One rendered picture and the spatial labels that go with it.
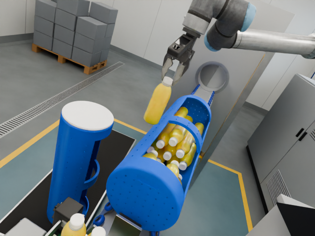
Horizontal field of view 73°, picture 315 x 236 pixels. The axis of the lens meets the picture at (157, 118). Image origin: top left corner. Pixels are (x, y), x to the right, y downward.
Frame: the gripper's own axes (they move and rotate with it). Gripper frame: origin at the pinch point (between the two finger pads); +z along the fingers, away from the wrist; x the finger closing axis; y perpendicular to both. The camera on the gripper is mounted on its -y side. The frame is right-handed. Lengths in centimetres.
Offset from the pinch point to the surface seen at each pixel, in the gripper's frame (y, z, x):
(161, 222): -23, 40, -25
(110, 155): 93, 121, 43
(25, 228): -39, 63, 16
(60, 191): 4, 93, 33
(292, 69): 523, -46, -149
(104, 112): 21, 39, 31
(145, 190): -24.4, 31.1, -14.4
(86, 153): 4, 58, 25
